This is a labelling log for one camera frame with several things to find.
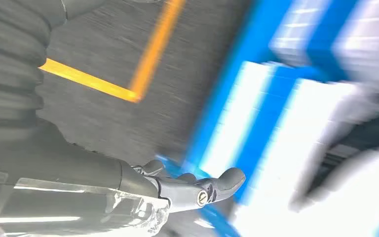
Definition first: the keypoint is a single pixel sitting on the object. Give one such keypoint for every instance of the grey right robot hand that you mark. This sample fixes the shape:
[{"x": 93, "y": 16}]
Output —
[{"x": 62, "y": 176}]

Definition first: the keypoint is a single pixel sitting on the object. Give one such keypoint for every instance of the blue metal shelf rack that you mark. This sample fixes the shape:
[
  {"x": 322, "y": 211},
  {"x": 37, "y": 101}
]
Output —
[{"x": 235, "y": 59}]

